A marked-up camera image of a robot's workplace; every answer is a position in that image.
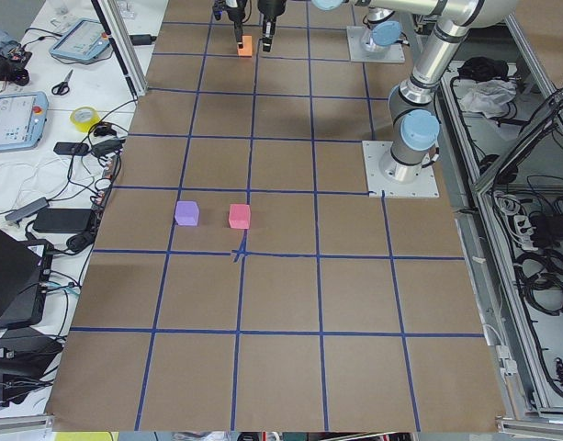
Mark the red foam cube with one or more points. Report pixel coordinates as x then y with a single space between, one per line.
239 216

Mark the lower teach pendant tablet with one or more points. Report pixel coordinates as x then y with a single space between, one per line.
22 120

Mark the white crumpled cloth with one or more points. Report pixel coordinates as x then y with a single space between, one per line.
489 98

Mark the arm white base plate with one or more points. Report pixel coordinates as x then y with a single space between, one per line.
363 49
385 177

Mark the grey usb hub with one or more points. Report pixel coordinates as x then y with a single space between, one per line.
32 208

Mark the black small device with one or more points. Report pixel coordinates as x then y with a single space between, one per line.
71 148

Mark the teach pendant tablet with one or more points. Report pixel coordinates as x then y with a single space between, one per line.
22 120
84 42

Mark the aluminium frame post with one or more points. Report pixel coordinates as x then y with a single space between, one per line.
118 36

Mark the upper teach pendant tablet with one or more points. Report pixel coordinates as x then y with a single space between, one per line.
84 42

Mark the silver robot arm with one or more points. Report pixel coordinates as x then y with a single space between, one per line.
416 128
382 32

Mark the black power brick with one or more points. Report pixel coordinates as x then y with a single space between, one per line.
63 220

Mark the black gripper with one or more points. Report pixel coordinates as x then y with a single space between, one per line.
235 12

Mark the yellow tape roll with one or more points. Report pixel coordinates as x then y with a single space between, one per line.
85 118

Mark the black laptop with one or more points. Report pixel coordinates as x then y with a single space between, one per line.
24 269

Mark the purple foam cube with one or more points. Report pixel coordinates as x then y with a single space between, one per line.
186 213

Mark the orange foam cube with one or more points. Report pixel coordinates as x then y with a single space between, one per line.
245 49

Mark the black handled scissors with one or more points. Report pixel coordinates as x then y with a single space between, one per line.
62 88

